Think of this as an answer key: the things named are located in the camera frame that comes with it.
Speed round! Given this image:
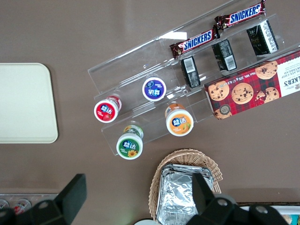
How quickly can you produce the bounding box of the small black carton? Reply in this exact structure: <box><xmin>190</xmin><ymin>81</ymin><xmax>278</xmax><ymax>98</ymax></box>
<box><xmin>180</xmin><ymin>55</ymin><xmax>202</xmax><ymax>89</ymax></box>
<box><xmin>246</xmin><ymin>20</ymin><xmax>279</xmax><ymax>56</ymax></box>
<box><xmin>211</xmin><ymin>39</ymin><xmax>237</xmax><ymax>72</ymax></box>

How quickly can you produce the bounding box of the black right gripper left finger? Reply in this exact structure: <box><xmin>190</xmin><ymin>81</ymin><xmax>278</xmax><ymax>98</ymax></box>
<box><xmin>0</xmin><ymin>173</ymin><xmax>88</xmax><ymax>225</ymax></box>

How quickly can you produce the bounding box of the snickers chocolate bar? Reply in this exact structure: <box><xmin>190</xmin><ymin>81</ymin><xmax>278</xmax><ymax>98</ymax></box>
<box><xmin>214</xmin><ymin>0</ymin><xmax>267</xmax><ymax>30</ymax></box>
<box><xmin>169</xmin><ymin>26</ymin><xmax>220</xmax><ymax>59</ymax></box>

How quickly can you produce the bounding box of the red tartan cookie box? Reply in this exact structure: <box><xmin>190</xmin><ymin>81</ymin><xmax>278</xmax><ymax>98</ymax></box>
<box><xmin>204</xmin><ymin>50</ymin><xmax>300</xmax><ymax>120</ymax></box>

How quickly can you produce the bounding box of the green lid gum jar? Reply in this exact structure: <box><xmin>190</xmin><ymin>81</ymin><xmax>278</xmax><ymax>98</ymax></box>
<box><xmin>116</xmin><ymin>124</ymin><xmax>144</xmax><ymax>160</ymax></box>

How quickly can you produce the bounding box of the clear acrylic stepped stand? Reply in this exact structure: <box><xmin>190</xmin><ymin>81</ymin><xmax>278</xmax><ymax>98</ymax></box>
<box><xmin>88</xmin><ymin>0</ymin><xmax>300</xmax><ymax>157</ymax></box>

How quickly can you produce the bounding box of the blue lid gum jar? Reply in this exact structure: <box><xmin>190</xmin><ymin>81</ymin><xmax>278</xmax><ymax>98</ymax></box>
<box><xmin>142</xmin><ymin>76</ymin><xmax>167</xmax><ymax>102</ymax></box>

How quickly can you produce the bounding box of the orange lid gum jar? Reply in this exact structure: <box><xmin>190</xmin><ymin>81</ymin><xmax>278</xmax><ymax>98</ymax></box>
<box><xmin>164</xmin><ymin>103</ymin><xmax>195</xmax><ymax>136</ymax></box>

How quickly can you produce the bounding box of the clear acrylic bottle rack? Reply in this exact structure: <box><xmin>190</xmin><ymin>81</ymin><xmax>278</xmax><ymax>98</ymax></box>
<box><xmin>0</xmin><ymin>193</ymin><xmax>59</xmax><ymax>213</ymax></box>

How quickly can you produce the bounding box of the beige plastic tray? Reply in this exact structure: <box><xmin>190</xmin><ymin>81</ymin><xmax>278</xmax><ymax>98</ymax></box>
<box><xmin>0</xmin><ymin>62</ymin><xmax>59</xmax><ymax>144</ymax></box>

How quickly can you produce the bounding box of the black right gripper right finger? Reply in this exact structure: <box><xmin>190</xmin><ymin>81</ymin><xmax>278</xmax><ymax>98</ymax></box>
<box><xmin>186</xmin><ymin>172</ymin><xmax>289</xmax><ymax>225</ymax></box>

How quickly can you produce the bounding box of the dark brown board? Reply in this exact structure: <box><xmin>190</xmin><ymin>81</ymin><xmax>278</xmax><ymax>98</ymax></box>
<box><xmin>234</xmin><ymin>201</ymin><xmax>300</xmax><ymax>208</ymax></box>

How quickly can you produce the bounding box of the oval tan wicker basket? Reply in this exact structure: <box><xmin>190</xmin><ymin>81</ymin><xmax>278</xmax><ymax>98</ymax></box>
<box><xmin>149</xmin><ymin>148</ymin><xmax>222</xmax><ymax>222</ymax></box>

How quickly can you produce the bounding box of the stack of foil trays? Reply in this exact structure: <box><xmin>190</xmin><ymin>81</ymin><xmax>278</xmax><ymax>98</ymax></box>
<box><xmin>156</xmin><ymin>163</ymin><xmax>214</xmax><ymax>225</ymax></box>

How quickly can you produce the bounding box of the red cola bottle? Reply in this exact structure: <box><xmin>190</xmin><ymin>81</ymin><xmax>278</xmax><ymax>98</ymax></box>
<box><xmin>13</xmin><ymin>199</ymin><xmax>31</xmax><ymax>215</ymax></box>

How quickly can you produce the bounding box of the red lid gum jar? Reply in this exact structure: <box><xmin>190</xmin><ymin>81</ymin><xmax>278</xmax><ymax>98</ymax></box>
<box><xmin>93</xmin><ymin>94</ymin><xmax>122</xmax><ymax>124</ymax></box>

